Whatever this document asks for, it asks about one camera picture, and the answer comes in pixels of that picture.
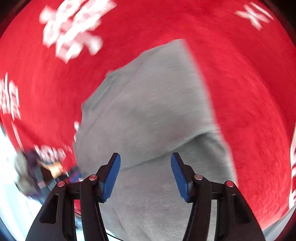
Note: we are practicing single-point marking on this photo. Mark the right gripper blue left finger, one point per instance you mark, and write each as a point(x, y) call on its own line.
point(55, 220)

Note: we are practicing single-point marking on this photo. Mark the grey knit garment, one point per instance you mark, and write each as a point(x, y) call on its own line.
point(145, 111)

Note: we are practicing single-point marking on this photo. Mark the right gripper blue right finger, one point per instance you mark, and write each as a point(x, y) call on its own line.
point(235, 219)

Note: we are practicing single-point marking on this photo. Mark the red blanket with white characters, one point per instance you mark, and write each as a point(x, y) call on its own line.
point(55, 54)

